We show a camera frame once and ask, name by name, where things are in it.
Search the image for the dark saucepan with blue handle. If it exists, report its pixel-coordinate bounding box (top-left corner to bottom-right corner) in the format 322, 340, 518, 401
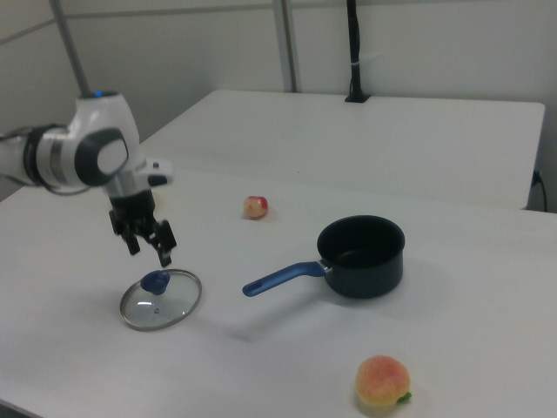
242, 214, 406, 300

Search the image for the grey metal frame post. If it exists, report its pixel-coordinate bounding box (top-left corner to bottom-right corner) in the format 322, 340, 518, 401
272, 0, 301, 93
48, 0, 95, 95

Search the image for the black wall plug cable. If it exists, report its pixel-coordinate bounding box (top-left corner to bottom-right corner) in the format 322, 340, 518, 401
533, 170, 548, 212

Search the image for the glass lid with blue knob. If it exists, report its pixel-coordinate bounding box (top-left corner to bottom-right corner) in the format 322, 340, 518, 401
119, 268, 204, 332

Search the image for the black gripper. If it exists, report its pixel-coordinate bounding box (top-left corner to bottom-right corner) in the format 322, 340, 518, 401
107, 189, 178, 268

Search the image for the red toy wax apple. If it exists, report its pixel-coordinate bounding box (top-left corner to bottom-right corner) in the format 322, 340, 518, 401
242, 194, 270, 222

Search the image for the orange yellow toy peach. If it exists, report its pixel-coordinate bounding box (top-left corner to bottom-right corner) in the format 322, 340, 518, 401
354, 354, 413, 409

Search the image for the black camera pole with clamp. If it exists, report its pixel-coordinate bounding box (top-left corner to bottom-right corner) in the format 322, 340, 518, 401
344, 0, 372, 104

